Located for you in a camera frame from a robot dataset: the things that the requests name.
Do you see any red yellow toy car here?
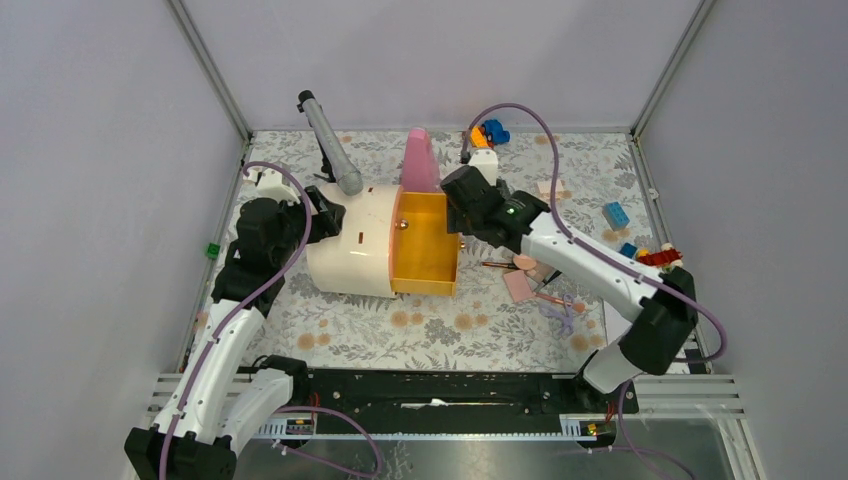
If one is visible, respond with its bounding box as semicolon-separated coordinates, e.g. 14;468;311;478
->
635;243;683;268

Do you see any grey microphone on stand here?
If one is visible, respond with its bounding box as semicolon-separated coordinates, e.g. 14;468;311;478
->
297;90;364;196

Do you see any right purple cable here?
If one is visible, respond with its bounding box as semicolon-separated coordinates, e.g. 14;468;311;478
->
462;102;729;480

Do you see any cream round drawer organizer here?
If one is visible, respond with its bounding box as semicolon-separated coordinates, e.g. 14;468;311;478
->
306;184;461;297

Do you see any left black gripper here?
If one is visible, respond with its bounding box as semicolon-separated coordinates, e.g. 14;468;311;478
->
274;186;345;265

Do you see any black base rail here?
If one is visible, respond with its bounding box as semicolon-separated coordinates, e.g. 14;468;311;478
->
287;369;639;435

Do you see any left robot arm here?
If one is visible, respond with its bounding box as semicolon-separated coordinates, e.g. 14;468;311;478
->
124;182;346;479

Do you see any green small block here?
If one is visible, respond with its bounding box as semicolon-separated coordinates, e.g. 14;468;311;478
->
205;243;220;260

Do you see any light blue lego brick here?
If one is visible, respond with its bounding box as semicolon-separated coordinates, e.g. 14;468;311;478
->
602;202;630;231

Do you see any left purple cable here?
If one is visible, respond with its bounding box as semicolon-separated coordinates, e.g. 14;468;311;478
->
158;160;388;480

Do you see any purple cable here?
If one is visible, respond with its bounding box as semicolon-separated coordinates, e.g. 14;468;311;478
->
462;102;729;480
158;160;388;480

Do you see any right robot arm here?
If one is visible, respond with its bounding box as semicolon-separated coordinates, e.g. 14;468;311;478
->
441;165;697;412

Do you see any pink square compact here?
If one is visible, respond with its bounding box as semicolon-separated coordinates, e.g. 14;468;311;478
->
503;270;535;303

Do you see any pink handle brush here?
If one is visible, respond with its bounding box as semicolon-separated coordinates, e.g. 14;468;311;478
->
535;293;586;313

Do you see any pink cone bottle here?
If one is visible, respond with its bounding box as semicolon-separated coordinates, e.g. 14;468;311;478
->
400;127;441;193

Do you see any black makeup brush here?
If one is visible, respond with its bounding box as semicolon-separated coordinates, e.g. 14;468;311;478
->
534;270;562;292

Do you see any orange and blue toy car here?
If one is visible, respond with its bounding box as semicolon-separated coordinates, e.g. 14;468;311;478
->
469;119;511;148

